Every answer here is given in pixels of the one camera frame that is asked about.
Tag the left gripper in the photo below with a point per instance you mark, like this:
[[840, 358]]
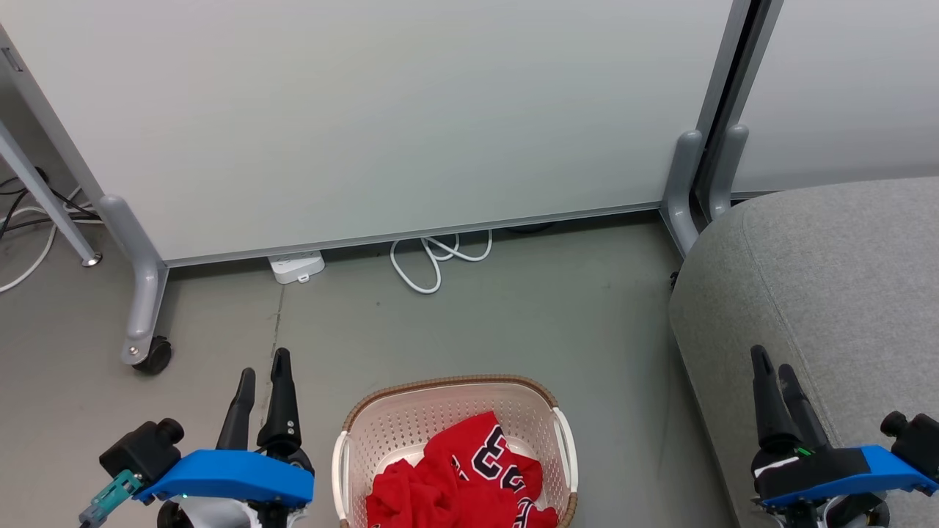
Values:
[[220, 516]]

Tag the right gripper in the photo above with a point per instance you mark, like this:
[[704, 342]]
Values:
[[807, 469]]

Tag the red mesh shorts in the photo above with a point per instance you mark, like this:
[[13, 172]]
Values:
[[403, 499]]

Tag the red basketball jersey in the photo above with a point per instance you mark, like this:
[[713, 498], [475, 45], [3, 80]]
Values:
[[491, 462]]

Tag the grey fabric sofa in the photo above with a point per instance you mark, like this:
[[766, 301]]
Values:
[[829, 279]]

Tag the black caster wheel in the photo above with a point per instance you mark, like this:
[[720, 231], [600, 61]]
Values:
[[155, 356]]

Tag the white power strip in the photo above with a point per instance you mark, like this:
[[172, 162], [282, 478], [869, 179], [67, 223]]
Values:
[[297, 265]]

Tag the white plastic laundry basket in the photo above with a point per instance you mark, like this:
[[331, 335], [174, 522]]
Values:
[[411, 418]]

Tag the grey partition foot with caster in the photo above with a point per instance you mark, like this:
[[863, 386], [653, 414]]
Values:
[[143, 279]]

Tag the grey metal table leg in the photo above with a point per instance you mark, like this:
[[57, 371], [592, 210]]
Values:
[[44, 198]]

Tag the large white partition panel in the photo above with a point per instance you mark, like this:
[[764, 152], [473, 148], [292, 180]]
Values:
[[367, 110]]

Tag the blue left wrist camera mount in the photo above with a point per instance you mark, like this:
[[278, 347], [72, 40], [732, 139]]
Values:
[[227, 475]]

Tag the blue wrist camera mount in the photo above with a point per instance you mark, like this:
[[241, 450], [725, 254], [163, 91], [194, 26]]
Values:
[[888, 473], [227, 475]]

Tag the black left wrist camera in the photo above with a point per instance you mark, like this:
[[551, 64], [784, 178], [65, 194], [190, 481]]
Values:
[[143, 449]]

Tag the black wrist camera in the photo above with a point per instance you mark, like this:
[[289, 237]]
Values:
[[917, 440], [143, 449]]

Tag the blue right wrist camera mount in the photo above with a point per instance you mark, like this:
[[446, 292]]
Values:
[[888, 473]]

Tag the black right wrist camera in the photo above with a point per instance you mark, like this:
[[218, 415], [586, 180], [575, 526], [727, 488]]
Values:
[[917, 440]]

